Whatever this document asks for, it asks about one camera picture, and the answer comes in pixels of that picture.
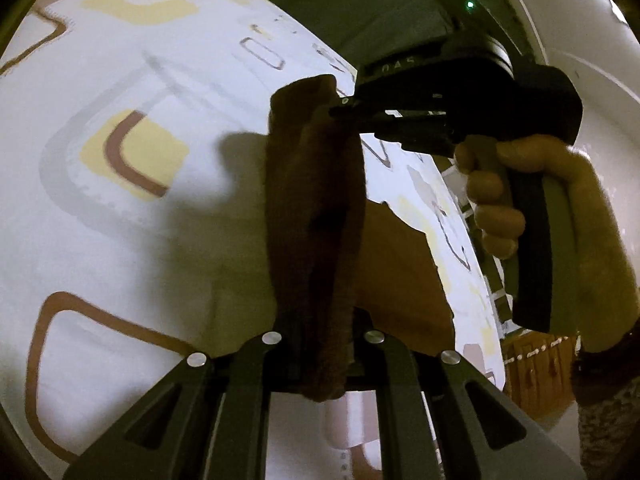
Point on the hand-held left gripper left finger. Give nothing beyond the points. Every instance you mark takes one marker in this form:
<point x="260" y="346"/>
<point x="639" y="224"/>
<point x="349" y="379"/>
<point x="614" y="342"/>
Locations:
<point x="290" y="360"/>

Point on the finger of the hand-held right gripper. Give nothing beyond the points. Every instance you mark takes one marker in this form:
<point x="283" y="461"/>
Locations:
<point x="370" y="104"/>
<point x="400" y="132"/>

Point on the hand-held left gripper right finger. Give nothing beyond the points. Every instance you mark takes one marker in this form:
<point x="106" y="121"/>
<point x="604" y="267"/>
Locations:
<point x="364" y="360"/>

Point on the brown cloth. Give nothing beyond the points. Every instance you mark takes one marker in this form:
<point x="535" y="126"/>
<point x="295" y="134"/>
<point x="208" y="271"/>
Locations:
<point x="315" y="220"/>

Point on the person's right hand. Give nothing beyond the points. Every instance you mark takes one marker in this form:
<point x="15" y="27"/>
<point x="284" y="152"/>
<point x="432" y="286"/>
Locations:
<point x="605" y="240"/>

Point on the patterned white bed sheet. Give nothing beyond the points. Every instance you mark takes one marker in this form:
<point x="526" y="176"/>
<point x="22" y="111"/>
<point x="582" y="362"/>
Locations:
<point x="175" y="260"/>

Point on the brown wooden furniture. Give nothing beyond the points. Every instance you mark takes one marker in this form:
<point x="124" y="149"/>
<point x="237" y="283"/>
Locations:
<point x="540" y="375"/>

